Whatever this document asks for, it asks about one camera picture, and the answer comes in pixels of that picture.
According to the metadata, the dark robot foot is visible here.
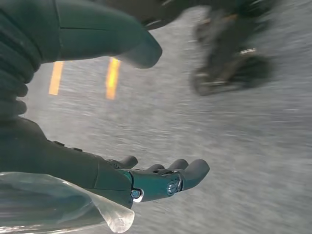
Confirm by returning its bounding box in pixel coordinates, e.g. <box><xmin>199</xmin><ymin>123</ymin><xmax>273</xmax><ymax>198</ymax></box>
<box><xmin>97</xmin><ymin>0</ymin><xmax>279</xmax><ymax>97</ymax></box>

